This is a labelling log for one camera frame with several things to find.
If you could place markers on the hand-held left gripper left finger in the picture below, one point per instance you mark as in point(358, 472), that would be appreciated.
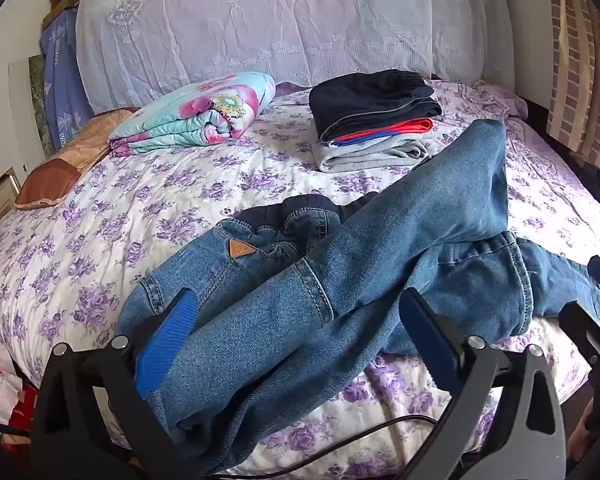
point(166, 342)

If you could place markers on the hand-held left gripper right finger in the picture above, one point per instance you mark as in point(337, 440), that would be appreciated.
point(430, 340)

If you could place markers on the blue denim jeans pants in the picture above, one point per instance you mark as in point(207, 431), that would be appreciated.
point(340, 280)

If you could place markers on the folded grey pants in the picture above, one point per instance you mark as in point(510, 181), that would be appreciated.
point(375, 155)

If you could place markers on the folded dark navy pants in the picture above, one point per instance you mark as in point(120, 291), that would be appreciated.
point(375, 102)

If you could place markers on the person's right hand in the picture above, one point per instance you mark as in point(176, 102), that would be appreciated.
point(581, 432)

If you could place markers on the bed with purple floral bedspread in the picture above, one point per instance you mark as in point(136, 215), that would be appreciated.
point(130, 220)

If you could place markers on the red cloth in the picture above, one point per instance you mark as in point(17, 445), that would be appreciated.
point(15, 425)

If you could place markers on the beige brick patterned curtain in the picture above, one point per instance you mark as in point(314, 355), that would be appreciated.
point(585, 70)

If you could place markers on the brown satin pillow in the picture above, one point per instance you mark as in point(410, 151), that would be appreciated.
point(65, 165)

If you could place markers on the folded red and blue garment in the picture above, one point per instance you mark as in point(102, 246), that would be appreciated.
point(395, 132)

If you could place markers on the folded floral blanket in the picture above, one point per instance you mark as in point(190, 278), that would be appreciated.
point(200, 115)

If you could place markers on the blue printed hanging cloth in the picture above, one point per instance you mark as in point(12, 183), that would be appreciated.
point(62, 80)

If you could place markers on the white lace headboard cover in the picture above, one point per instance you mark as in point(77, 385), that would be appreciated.
point(280, 20)

